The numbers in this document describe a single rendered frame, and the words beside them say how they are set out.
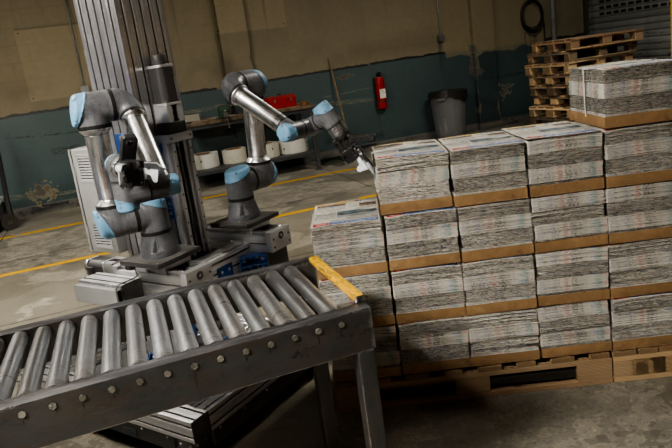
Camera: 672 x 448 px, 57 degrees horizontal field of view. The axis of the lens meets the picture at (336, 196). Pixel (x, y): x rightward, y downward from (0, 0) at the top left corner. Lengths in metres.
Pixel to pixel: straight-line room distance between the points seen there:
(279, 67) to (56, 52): 2.94
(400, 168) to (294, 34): 6.91
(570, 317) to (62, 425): 1.92
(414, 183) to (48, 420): 1.50
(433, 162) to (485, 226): 0.33
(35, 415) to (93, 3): 1.65
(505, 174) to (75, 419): 1.69
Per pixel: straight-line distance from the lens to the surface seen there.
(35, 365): 1.82
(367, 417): 1.82
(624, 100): 2.57
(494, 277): 2.56
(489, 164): 2.44
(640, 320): 2.83
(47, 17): 8.88
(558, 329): 2.72
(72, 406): 1.63
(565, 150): 2.52
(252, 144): 2.81
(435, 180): 2.43
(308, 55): 9.23
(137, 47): 2.64
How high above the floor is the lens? 1.46
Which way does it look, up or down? 13 degrees down
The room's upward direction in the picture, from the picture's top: 8 degrees counter-clockwise
